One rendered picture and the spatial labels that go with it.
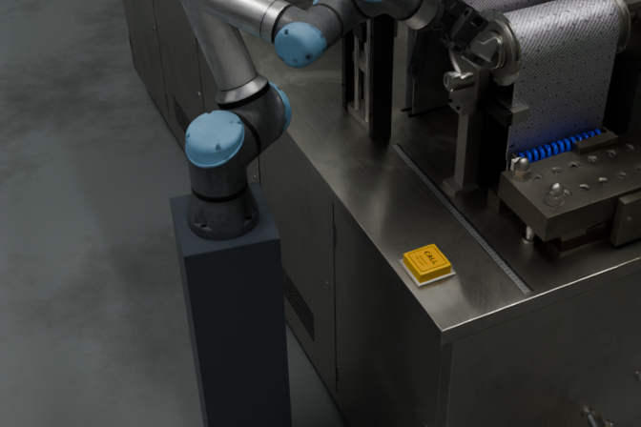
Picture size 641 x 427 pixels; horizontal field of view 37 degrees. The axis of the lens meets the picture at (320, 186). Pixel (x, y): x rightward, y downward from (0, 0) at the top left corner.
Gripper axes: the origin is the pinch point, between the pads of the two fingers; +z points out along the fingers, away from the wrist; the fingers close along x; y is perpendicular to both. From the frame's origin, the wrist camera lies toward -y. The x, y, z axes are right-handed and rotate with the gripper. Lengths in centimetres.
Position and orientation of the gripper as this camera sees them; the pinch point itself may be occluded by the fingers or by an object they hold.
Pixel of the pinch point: (484, 63)
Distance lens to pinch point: 190.3
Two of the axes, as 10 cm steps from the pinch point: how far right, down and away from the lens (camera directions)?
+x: -4.2, -5.5, 7.2
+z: 7.1, 3.0, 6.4
